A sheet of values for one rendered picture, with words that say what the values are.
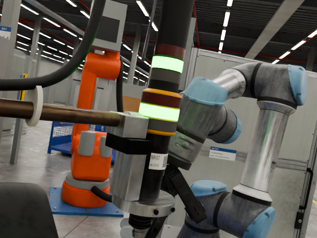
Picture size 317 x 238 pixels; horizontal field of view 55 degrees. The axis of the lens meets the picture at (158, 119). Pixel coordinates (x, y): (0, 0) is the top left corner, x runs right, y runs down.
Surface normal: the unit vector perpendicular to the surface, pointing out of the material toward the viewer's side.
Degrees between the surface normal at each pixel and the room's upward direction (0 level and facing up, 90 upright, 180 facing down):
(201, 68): 90
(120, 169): 90
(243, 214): 80
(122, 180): 90
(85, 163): 90
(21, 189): 34
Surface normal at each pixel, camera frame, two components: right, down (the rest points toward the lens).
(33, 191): 0.65, -0.72
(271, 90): -0.64, -0.24
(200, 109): -0.02, 0.00
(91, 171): 0.32, 0.11
